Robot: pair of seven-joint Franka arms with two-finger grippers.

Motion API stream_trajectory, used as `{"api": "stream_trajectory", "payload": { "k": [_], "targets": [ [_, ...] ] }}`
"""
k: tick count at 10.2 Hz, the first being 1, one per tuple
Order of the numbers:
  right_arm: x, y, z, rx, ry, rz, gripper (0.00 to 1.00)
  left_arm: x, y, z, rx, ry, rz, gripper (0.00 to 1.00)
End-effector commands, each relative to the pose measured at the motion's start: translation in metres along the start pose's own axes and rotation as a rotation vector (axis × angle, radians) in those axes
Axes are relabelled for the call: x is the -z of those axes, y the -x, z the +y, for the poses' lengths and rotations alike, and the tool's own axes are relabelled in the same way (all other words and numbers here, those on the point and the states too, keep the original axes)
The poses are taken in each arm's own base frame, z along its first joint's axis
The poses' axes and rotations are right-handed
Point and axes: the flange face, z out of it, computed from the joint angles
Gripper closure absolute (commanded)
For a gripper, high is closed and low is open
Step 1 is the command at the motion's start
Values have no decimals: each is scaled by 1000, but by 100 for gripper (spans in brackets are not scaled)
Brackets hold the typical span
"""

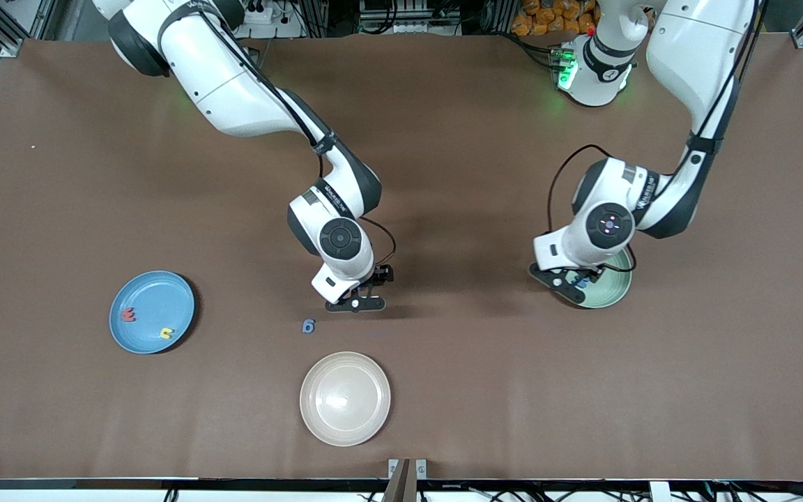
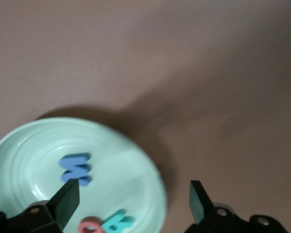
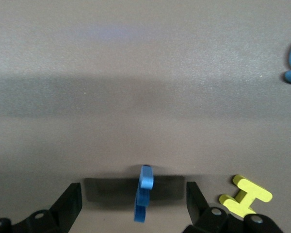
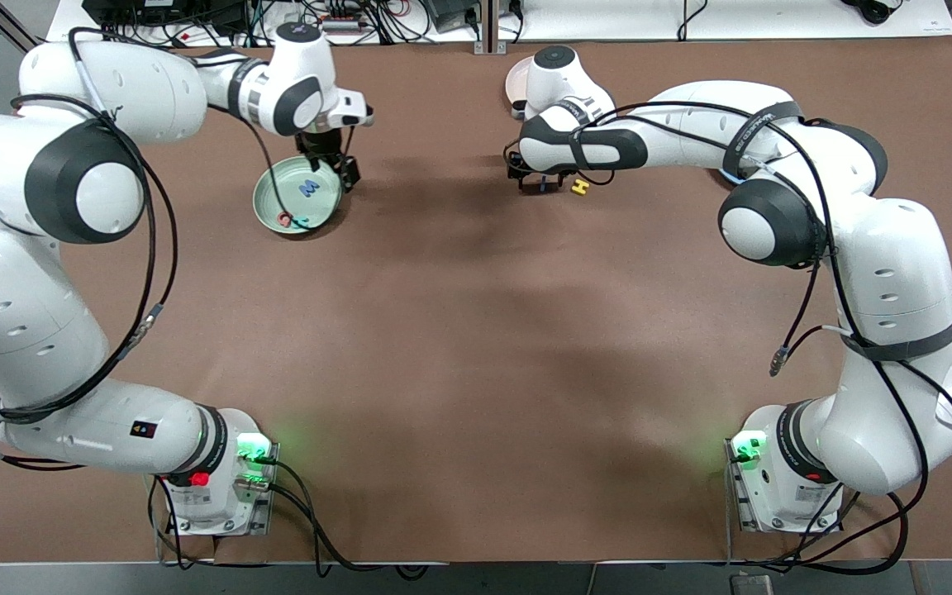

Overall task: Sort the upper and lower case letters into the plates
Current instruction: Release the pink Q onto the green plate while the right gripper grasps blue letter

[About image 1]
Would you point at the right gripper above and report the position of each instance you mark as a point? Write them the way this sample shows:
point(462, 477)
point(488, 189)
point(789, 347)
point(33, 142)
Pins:
point(380, 274)

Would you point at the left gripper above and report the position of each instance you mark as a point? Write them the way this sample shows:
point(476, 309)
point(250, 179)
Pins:
point(593, 276)

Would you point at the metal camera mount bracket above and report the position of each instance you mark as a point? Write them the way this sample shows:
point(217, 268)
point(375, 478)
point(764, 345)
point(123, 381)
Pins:
point(401, 481)

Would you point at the long white power strip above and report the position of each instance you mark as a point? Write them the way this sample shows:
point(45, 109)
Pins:
point(408, 28)

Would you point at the blue foam letter g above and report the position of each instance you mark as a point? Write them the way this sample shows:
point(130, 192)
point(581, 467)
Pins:
point(308, 326)

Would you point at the orange snack bags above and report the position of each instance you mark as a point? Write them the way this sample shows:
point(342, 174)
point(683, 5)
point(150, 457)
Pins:
point(548, 17)

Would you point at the red foam letter w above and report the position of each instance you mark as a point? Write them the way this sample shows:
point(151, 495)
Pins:
point(128, 315)

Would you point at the beige plate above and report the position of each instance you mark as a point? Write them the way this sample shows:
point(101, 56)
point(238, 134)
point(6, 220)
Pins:
point(344, 399)

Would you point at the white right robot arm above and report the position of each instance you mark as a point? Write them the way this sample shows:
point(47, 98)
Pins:
point(234, 90)

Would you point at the green plate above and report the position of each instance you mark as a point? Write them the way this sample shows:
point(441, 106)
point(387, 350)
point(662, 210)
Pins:
point(614, 286)

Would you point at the blue plate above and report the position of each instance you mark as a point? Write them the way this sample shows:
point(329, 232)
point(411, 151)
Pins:
point(157, 300)

